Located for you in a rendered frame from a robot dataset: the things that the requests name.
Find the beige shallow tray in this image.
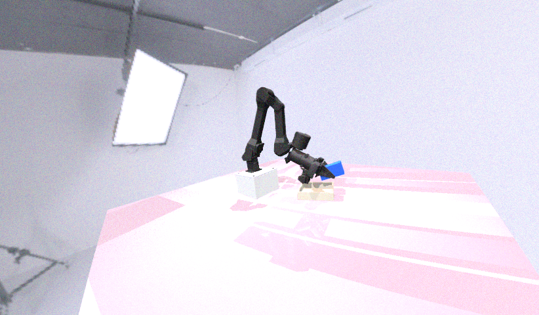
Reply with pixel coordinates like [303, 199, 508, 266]
[297, 182, 334, 201]

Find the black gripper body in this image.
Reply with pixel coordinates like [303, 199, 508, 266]
[299, 153, 325, 179]

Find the blue square cup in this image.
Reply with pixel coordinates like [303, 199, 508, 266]
[320, 161, 344, 180]

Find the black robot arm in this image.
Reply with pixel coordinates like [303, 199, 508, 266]
[241, 87, 311, 184]

